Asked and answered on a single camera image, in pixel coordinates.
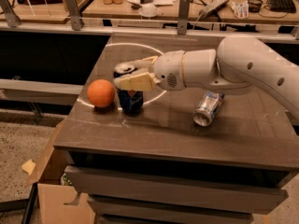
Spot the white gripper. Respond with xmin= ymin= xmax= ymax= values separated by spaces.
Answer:
xmin=114 ymin=50 xmax=185 ymax=91

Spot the blue pepsi can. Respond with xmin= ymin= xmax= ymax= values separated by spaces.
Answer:
xmin=113 ymin=63 xmax=144 ymax=114

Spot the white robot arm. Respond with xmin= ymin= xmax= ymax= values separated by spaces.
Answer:
xmin=114 ymin=35 xmax=299 ymax=119

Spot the silver blue can lying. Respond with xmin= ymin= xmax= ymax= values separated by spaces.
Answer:
xmin=192 ymin=91 xmax=224 ymax=127

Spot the orange fruit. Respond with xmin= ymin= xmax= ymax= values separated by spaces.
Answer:
xmin=87 ymin=79 xmax=115 ymax=108

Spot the white face mask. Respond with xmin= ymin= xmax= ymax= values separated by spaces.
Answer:
xmin=138 ymin=4 xmax=160 ymax=18

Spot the grey power strip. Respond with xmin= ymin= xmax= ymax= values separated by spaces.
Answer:
xmin=199 ymin=0 xmax=230 ymax=18

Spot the grey drawer cabinet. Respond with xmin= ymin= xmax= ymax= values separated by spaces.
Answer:
xmin=54 ymin=35 xmax=299 ymax=224

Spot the white patterned small box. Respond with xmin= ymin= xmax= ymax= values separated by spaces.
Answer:
xmin=231 ymin=2 xmax=249 ymax=19

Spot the black mesh cup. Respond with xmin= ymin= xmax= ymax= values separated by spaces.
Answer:
xmin=248 ymin=0 xmax=263 ymax=13

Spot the brown cardboard box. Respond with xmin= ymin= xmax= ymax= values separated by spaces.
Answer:
xmin=25 ymin=121 xmax=95 ymax=224

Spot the black keyboard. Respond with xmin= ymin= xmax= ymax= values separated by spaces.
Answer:
xmin=267 ymin=0 xmax=296 ymax=13

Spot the metal bracket right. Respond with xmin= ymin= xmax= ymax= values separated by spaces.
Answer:
xmin=177 ymin=0 xmax=191 ymax=35

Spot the metal bracket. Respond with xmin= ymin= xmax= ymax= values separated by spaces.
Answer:
xmin=65 ymin=0 xmax=83 ymax=31
xmin=177 ymin=0 xmax=191 ymax=35
xmin=0 ymin=0 xmax=21 ymax=28

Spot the metal bracket middle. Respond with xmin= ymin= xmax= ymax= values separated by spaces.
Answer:
xmin=65 ymin=0 xmax=83 ymax=31

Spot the metal bracket left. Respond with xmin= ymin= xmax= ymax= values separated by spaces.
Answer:
xmin=0 ymin=0 xmax=21 ymax=28

